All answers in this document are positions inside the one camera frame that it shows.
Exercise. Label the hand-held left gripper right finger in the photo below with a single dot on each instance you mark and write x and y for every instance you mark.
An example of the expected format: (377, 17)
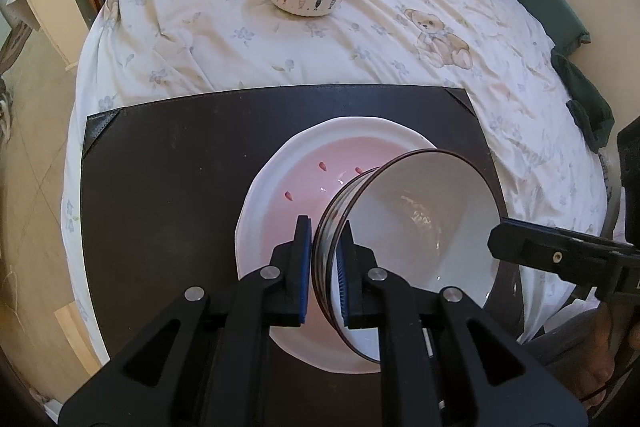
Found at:
(341, 277)

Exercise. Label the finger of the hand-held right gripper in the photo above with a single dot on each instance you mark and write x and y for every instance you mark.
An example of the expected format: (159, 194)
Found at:
(575, 234)
(540, 257)

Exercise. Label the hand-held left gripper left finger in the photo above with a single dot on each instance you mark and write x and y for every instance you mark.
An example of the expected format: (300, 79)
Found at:
(302, 277)

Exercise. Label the pink strawberry plate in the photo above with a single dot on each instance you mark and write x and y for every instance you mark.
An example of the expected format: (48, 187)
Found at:
(280, 207)

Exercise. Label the person's right hand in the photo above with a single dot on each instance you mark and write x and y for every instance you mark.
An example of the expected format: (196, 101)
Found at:
(600, 357)

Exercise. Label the dark green cloth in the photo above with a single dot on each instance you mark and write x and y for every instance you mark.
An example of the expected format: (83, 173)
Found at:
(585, 97)

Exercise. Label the dark brown mat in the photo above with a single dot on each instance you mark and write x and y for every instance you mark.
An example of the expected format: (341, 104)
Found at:
(175, 182)

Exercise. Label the white floral bed sheet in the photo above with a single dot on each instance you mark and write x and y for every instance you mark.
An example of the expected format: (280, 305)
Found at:
(350, 57)

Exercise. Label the white bedside cabinet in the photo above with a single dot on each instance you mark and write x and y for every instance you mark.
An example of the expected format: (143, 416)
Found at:
(45, 7)

